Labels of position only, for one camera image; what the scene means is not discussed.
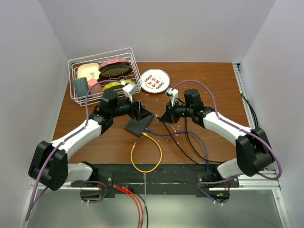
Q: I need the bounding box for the pink cup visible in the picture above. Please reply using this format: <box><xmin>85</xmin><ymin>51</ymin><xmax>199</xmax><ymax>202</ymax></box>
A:
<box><xmin>87</xmin><ymin>78</ymin><xmax>102</xmax><ymax>96</ymax></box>

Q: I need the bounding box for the blue ethernet cable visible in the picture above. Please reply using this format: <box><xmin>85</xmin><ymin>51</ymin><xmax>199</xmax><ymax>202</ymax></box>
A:
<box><xmin>145</xmin><ymin>127</ymin><xmax>211</xmax><ymax>171</ymax></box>

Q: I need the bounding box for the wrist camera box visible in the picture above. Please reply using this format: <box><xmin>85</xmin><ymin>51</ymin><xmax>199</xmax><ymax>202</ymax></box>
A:
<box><xmin>122</xmin><ymin>84</ymin><xmax>137</xmax><ymax>103</ymax></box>
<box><xmin>165</xmin><ymin>87</ymin><xmax>179</xmax><ymax>106</ymax></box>

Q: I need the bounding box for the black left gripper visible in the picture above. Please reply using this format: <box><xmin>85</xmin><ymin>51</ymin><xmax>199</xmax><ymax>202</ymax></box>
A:
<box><xmin>111</xmin><ymin>93</ymin><xmax>152</xmax><ymax>121</ymax></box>

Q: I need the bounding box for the pink plate in rack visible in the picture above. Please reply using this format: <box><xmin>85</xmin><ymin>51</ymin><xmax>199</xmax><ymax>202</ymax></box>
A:
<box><xmin>98</xmin><ymin>58</ymin><xmax>130</xmax><ymax>72</ymax></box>

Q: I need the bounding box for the black braided cable one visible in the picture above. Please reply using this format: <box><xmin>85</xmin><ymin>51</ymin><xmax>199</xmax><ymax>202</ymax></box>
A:
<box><xmin>154</xmin><ymin>90</ymin><xmax>261</xmax><ymax>166</ymax></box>

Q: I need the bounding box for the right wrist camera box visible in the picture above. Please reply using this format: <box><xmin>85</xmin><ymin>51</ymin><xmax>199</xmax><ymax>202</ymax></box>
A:
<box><xmin>165</xmin><ymin>87</ymin><xmax>179</xmax><ymax>106</ymax></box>

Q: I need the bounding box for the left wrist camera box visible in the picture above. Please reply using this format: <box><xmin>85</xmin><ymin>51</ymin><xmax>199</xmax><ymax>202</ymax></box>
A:
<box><xmin>122</xmin><ymin>84</ymin><xmax>137</xmax><ymax>103</ymax></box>

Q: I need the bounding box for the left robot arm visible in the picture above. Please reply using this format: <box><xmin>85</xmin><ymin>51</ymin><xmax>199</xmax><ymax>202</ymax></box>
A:
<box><xmin>28</xmin><ymin>91</ymin><xmax>154</xmax><ymax>191</ymax></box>

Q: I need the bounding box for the white wire dish rack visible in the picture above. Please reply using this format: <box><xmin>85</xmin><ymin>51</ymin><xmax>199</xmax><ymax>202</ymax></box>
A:
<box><xmin>67</xmin><ymin>47</ymin><xmax>141</xmax><ymax>106</ymax></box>

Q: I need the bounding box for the green plate in rack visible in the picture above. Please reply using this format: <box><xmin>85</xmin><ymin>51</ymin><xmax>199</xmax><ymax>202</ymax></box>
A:
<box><xmin>102</xmin><ymin>80</ymin><xmax>135</xmax><ymax>93</ymax></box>

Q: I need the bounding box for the cream square plate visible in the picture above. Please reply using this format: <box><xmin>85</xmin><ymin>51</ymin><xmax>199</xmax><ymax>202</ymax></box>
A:
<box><xmin>77</xmin><ymin>63</ymin><xmax>100</xmax><ymax>81</ymax></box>

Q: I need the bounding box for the white round printed plate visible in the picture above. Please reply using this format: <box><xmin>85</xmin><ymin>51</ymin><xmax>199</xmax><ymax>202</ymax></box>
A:
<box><xmin>141</xmin><ymin>69</ymin><xmax>171</xmax><ymax>94</ymax></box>

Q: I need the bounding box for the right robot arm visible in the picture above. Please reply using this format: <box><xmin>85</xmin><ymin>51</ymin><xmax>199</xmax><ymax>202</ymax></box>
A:
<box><xmin>159</xmin><ymin>88</ymin><xmax>274</xmax><ymax>187</ymax></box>

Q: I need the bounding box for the red cable one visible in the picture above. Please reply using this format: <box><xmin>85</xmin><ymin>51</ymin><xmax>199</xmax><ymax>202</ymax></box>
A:
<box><xmin>113</xmin><ymin>184</ymin><xmax>144</xmax><ymax>228</ymax></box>

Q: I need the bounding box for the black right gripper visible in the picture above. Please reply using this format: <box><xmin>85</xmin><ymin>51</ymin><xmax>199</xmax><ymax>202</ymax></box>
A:
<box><xmin>160</xmin><ymin>99</ymin><xmax>193</xmax><ymax>124</ymax></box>

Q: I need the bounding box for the black network switch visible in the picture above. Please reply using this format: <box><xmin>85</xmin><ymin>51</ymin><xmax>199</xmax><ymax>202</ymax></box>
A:
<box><xmin>124</xmin><ymin>114</ymin><xmax>154</xmax><ymax>138</ymax></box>

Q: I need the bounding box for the black loose cable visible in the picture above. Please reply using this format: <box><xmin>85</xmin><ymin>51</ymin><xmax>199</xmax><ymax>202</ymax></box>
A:
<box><xmin>125</xmin><ymin>184</ymin><xmax>149</xmax><ymax>228</ymax></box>

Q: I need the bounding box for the dark olive plate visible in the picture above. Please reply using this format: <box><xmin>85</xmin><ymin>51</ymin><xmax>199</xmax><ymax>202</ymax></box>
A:
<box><xmin>99</xmin><ymin>65</ymin><xmax>133</xmax><ymax>78</ymax></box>

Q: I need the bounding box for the yellow ethernet cable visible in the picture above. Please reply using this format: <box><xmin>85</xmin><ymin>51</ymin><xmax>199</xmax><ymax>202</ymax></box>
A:
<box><xmin>130</xmin><ymin>133</ymin><xmax>163</xmax><ymax>173</ymax></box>

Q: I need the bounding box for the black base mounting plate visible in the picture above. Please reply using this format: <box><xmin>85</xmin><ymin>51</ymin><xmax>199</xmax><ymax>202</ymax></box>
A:
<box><xmin>68</xmin><ymin>164</ymin><xmax>246</xmax><ymax>202</ymax></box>

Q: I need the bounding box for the grey cable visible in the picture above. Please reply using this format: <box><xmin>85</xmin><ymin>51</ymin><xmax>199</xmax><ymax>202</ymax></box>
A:
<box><xmin>143</xmin><ymin>172</ymin><xmax>147</xmax><ymax>228</ymax></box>

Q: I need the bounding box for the dark grey cup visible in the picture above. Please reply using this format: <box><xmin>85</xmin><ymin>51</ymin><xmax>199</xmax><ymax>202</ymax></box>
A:
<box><xmin>72</xmin><ymin>77</ymin><xmax>88</xmax><ymax>97</ymax></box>

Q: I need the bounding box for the black braided cable two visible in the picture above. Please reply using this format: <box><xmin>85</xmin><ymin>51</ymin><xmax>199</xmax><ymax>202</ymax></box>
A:
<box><xmin>184</xmin><ymin>94</ymin><xmax>258</xmax><ymax>163</ymax></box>

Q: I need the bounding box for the red cable two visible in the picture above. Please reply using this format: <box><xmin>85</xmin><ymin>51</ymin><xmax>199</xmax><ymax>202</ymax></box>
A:
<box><xmin>121</xmin><ymin>186</ymin><xmax>145</xmax><ymax>228</ymax></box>

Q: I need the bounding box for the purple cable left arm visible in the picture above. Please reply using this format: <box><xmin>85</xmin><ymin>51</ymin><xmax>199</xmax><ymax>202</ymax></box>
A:
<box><xmin>25</xmin><ymin>79</ymin><xmax>128</xmax><ymax>221</ymax></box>

